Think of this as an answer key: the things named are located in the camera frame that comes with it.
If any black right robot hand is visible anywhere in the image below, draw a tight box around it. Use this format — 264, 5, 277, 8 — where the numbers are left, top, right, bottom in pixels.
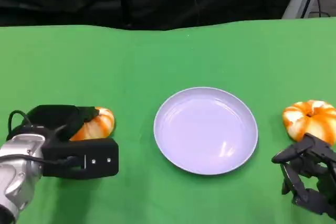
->
271, 132, 336, 221

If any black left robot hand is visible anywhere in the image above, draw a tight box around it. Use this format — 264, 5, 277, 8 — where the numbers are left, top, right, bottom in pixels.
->
27, 104, 100, 142

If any orange white toy bread roll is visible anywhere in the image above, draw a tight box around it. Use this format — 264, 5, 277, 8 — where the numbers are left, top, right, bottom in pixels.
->
69, 106, 116, 141
281, 100, 336, 146

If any green table cloth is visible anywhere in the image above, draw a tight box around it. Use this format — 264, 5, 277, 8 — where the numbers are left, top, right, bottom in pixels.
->
0, 17, 336, 224

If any lilac plate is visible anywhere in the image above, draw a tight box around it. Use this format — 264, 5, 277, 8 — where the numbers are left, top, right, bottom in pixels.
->
153, 87, 258, 176

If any black looping arm cable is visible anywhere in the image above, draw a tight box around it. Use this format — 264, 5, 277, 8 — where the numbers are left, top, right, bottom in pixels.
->
7, 110, 31, 137

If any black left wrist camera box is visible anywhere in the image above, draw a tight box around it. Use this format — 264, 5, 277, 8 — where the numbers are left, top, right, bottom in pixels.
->
41, 137, 119, 180

